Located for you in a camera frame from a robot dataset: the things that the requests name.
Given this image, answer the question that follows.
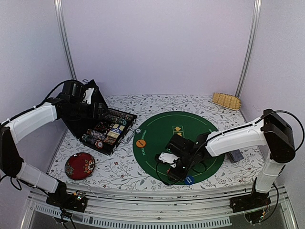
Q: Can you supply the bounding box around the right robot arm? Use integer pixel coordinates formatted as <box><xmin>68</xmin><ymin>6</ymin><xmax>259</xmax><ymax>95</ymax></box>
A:
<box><xmin>158</xmin><ymin>109</ymin><xmax>296</xmax><ymax>208</ymax></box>

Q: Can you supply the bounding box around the black poker chip case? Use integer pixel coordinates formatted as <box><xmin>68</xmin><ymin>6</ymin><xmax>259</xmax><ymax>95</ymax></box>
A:
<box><xmin>57</xmin><ymin>80</ymin><xmax>137</xmax><ymax>156</ymax></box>

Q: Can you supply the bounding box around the red five chip stack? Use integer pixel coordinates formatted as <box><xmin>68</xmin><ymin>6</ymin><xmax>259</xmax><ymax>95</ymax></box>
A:
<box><xmin>94</xmin><ymin>140</ymin><xmax>104</xmax><ymax>149</ymax></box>

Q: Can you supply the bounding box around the right metal frame post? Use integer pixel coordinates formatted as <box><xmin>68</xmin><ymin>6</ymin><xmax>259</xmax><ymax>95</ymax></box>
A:
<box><xmin>235</xmin><ymin>0</ymin><xmax>262</xmax><ymax>97</ymax></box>

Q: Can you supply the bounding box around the woven bamboo tray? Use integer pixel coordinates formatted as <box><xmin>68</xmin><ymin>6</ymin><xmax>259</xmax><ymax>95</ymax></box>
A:
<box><xmin>212</xmin><ymin>93</ymin><xmax>242</xmax><ymax>110</ymax></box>

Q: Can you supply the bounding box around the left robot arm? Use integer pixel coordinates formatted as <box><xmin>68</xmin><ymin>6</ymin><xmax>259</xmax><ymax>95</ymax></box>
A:
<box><xmin>0</xmin><ymin>80</ymin><xmax>108</xmax><ymax>207</ymax></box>

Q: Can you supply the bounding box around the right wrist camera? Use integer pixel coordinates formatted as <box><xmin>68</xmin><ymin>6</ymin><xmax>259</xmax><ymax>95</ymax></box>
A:
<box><xmin>158</xmin><ymin>152</ymin><xmax>180</xmax><ymax>168</ymax></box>

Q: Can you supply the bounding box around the blue small blind button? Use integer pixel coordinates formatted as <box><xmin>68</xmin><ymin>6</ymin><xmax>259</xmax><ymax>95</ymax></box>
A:
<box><xmin>184</xmin><ymin>175</ymin><xmax>195</xmax><ymax>186</ymax></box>

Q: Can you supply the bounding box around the grey playing card deck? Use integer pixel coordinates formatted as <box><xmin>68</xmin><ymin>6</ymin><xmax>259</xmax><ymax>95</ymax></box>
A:
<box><xmin>228</xmin><ymin>150</ymin><xmax>244</xmax><ymax>163</ymax></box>

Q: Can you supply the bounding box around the orange big blind button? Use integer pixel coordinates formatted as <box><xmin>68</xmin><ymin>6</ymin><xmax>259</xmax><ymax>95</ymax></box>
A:
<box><xmin>136</xmin><ymin>139</ymin><xmax>146</xmax><ymax>148</ymax></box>

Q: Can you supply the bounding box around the metal frame post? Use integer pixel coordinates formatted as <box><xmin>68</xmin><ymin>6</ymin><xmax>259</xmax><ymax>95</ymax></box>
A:
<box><xmin>54</xmin><ymin>0</ymin><xmax>77</xmax><ymax>80</ymax></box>
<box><xmin>235</xmin><ymin>0</ymin><xmax>262</xmax><ymax>97</ymax></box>

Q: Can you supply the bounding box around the red floral plate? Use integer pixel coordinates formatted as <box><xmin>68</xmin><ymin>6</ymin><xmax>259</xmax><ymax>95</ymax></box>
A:
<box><xmin>64</xmin><ymin>152</ymin><xmax>95</xmax><ymax>180</ymax></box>

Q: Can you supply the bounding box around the green round poker mat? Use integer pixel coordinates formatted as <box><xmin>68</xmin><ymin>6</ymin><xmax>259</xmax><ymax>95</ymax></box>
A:
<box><xmin>133</xmin><ymin>111</ymin><xmax>217</xmax><ymax>184</ymax></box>

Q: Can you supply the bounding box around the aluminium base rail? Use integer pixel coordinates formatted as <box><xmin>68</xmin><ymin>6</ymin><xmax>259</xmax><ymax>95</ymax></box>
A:
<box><xmin>21</xmin><ymin>184</ymin><xmax>299</xmax><ymax>229</ymax></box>

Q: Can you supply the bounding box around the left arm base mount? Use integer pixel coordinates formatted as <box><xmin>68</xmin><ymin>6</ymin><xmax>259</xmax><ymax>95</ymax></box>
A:
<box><xmin>46</xmin><ymin>190</ymin><xmax>88</xmax><ymax>213</ymax></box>

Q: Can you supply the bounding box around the yellow playing card box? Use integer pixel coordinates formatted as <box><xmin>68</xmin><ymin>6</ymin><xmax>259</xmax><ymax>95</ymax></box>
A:
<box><xmin>107</xmin><ymin>124</ymin><xmax>125</xmax><ymax>139</ymax></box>

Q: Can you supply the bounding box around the left metal frame post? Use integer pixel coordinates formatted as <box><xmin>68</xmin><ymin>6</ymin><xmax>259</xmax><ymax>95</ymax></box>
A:
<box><xmin>54</xmin><ymin>0</ymin><xmax>77</xmax><ymax>80</ymax></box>

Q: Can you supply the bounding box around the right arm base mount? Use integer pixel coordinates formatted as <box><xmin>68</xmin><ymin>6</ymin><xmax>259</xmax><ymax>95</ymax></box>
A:
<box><xmin>230</xmin><ymin>192</ymin><xmax>271</xmax><ymax>224</ymax></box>

